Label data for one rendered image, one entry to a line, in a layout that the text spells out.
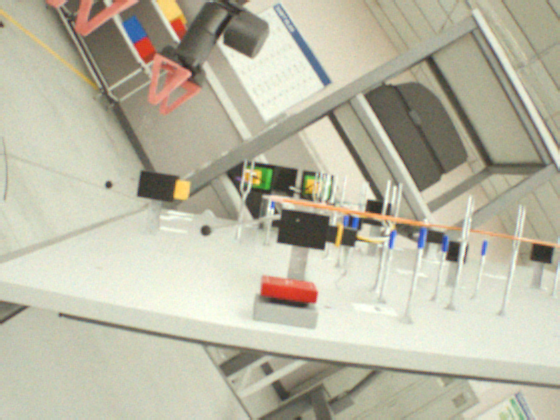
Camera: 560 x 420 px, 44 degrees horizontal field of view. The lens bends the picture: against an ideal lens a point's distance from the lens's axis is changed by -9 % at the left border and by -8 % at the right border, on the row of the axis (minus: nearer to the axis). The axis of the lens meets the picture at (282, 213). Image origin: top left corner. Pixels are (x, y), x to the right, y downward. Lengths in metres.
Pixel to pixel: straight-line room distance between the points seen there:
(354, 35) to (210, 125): 2.03
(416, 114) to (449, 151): 0.13
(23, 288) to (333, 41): 8.29
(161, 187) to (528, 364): 0.71
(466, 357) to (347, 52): 8.22
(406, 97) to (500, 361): 1.36
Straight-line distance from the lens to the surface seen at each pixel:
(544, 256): 1.38
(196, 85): 1.30
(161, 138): 8.73
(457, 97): 2.47
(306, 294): 0.64
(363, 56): 8.80
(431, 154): 1.97
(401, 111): 1.94
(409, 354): 0.63
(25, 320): 0.89
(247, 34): 1.24
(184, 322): 0.61
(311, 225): 0.84
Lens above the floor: 1.13
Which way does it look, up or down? level
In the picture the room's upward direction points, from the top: 59 degrees clockwise
